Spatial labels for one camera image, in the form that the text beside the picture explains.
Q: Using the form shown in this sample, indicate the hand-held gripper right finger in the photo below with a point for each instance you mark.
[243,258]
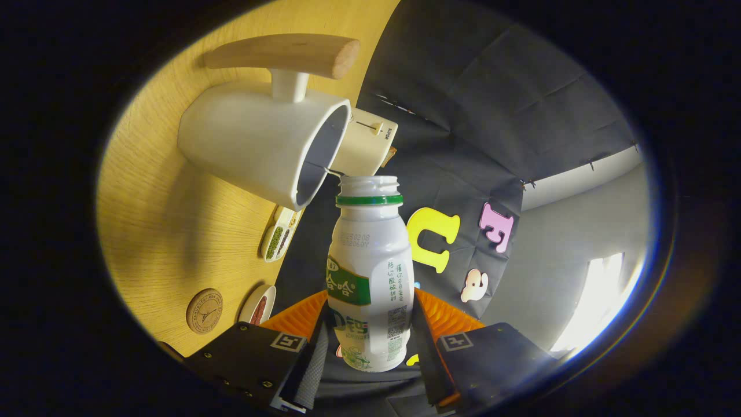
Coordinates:
[498,359]

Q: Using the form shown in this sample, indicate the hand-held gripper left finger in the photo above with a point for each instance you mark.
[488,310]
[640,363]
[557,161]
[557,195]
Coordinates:
[243,359]

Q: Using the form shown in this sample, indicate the round wooden coaster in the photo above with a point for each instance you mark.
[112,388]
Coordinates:
[204,311]

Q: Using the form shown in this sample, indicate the white juice bottle green label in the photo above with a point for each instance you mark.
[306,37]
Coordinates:
[370,260]

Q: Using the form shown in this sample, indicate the white oval plate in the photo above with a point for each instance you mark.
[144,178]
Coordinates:
[248,310]

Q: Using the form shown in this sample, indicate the brown sausage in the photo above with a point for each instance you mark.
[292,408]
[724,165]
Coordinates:
[259,310]

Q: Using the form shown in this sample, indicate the white divided bean dish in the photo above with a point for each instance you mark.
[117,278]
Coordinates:
[278,237]

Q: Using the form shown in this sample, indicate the wooden table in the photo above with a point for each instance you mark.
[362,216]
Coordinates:
[173,231]

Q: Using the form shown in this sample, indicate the toast bread slice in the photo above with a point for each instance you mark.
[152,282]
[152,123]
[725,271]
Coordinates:
[389,156]

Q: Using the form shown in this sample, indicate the cream toaster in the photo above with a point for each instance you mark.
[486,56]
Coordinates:
[365,147]

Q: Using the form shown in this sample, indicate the black backdrop cloth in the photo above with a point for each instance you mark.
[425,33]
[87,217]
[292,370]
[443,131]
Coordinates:
[474,104]

